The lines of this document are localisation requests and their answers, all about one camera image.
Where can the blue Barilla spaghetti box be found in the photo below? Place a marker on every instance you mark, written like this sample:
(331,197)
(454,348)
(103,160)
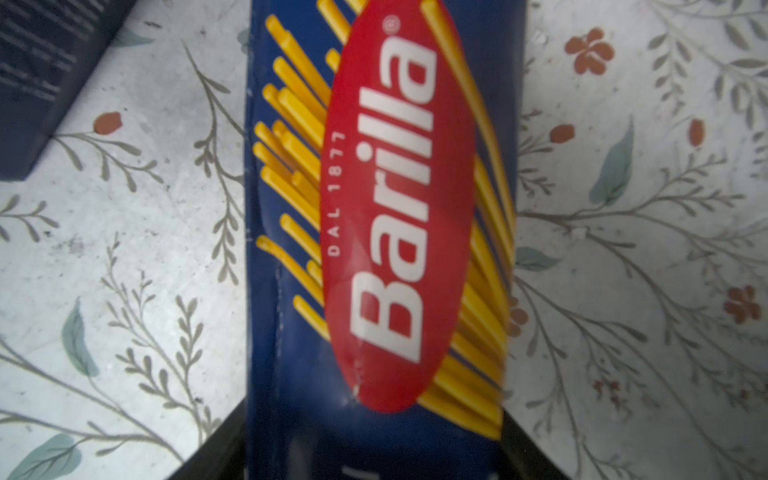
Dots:
(381,215)

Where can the dark blue pasta box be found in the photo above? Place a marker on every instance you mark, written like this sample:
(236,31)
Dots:
(49,49)

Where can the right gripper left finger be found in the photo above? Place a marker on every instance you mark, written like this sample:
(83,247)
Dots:
(223,455)

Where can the floral table mat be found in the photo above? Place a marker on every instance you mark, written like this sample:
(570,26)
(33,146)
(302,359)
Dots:
(640,291)

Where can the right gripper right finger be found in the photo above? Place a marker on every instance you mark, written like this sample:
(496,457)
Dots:
(522,459)

